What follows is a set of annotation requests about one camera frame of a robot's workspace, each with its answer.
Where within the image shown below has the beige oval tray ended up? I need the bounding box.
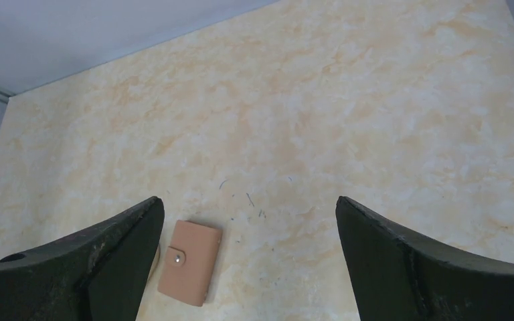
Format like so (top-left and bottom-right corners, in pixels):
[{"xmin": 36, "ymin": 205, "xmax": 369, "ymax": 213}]
[{"xmin": 147, "ymin": 245, "xmax": 161, "ymax": 280}]

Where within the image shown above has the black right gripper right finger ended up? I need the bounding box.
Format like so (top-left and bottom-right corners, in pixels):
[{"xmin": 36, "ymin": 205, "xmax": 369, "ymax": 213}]
[{"xmin": 335, "ymin": 196, "xmax": 514, "ymax": 320}]

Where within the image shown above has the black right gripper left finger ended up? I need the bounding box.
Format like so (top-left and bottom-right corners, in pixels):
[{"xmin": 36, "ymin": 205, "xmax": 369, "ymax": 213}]
[{"xmin": 0, "ymin": 197, "xmax": 165, "ymax": 320}]

